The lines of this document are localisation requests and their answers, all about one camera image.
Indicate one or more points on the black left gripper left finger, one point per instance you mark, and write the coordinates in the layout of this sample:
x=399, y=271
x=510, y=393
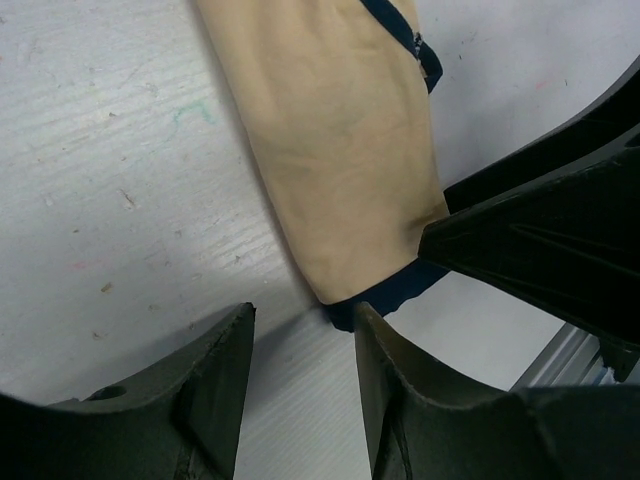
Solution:
x=179, y=418

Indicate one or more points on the beige underwear with dark trim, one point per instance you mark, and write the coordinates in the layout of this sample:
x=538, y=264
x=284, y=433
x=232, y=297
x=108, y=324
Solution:
x=334, y=98

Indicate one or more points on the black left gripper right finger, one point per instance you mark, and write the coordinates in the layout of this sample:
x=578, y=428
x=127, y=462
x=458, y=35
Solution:
x=425, y=420

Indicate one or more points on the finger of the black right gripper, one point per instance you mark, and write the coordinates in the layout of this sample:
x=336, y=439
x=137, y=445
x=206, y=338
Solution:
x=568, y=245
x=613, y=113

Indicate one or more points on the aluminium front rail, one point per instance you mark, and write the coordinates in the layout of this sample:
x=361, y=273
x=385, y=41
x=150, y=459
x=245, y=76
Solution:
x=571, y=358

